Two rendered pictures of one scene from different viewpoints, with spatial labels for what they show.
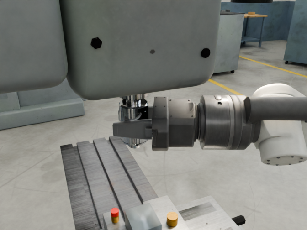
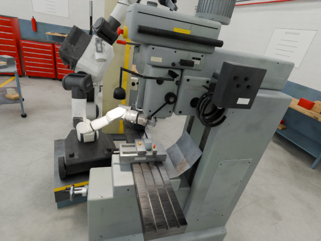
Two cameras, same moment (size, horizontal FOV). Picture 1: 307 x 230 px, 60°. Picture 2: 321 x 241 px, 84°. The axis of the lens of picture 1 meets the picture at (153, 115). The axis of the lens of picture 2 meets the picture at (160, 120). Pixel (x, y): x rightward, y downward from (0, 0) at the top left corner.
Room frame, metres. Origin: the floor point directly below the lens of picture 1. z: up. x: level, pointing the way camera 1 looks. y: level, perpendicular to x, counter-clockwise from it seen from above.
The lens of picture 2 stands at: (1.49, 0.12, 1.81)
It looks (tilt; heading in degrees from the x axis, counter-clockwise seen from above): 27 degrees down; 182
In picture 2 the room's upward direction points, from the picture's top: 11 degrees clockwise
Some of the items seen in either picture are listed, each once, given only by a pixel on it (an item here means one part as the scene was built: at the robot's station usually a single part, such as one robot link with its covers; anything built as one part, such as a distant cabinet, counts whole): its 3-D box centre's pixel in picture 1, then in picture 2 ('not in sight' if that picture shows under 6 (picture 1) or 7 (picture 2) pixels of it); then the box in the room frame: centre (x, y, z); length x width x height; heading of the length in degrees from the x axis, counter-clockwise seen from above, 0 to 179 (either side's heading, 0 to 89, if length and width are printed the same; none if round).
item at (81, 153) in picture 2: not in sight; (88, 141); (-0.07, -0.67, 0.59); 0.64 x 0.52 x 0.33; 34
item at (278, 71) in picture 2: not in sight; (233, 67); (0.20, 0.49, 1.66); 0.80 x 0.23 x 0.20; 113
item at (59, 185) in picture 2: not in sight; (88, 168); (-0.07, -0.67, 0.20); 0.78 x 0.68 x 0.40; 34
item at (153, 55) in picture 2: not in sight; (170, 55); (0.38, 0.07, 1.68); 0.34 x 0.24 x 0.10; 113
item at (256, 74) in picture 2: not in sight; (238, 86); (0.59, 0.44, 1.62); 0.20 x 0.09 x 0.21; 113
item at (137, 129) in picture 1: (132, 130); not in sight; (0.36, 0.03, 1.23); 0.06 x 0.02 x 0.03; 88
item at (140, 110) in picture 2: not in sight; (137, 115); (-0.11, -0.17, 1.01); 0.22 x 0.12 x 0.20; 25
